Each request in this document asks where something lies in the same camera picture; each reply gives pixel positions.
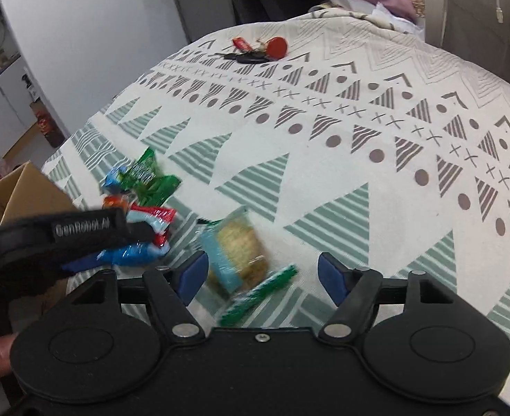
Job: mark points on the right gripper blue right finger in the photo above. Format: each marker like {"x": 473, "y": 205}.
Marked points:
{"x": 334, "y": 277}

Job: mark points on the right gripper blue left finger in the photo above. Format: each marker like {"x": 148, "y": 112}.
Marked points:
{"x": 190, "y": 276}

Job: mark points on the teal beige cookie packet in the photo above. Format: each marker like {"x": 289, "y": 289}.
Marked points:
{"x": 238, "y": 266}

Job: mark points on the red light-blue snack packet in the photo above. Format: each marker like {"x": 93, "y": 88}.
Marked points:
{"x": 159, "y": 218}

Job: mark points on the green plum candy packet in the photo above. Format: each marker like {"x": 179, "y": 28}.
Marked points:
{"x": 146, "y": 180}

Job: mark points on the brown cardboard box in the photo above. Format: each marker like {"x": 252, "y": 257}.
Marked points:
{"x": 27, "y": 192}

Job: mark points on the orange snack packet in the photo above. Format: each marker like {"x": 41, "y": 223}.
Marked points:
{"x": 122, "y": 201}

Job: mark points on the small blue green snack packet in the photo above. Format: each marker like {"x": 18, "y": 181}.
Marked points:
{"x": 112, "y": 183}

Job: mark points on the red patterned paper bag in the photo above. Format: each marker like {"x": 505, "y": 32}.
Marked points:
{"x": 46, "y": 124}

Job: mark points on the patterned white green bedspread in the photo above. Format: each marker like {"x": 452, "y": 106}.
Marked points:
{"x": 363, "y": 142}

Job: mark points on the black keys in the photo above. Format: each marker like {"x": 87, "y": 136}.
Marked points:
{"x": 251, "y": 57}

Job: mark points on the red round mushroom charm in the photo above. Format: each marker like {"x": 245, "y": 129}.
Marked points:
{"x": 275, "y": 48}

